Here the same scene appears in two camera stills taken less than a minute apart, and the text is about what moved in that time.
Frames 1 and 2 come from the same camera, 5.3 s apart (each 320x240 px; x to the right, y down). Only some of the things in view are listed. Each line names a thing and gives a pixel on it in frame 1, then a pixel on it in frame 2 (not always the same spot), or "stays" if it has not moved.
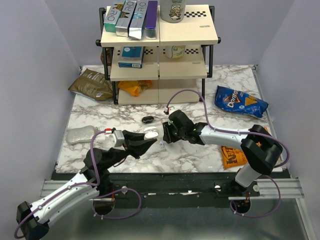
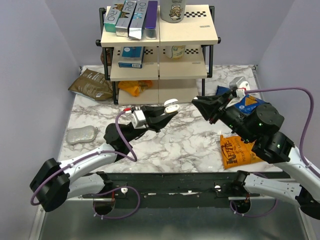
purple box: x=150 y=26 stays
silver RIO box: x=124 y=20 stays
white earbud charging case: x=150 y=133 → x=170 y=108
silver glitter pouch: x=84 y=134 stays
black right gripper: x=167 y=135 → x=205 y=104
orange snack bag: x=231 y=157 stays
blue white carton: x=131 y=57 stays
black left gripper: x=135 y=145 → x=153 y=122
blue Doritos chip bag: x=236 y=101 stays
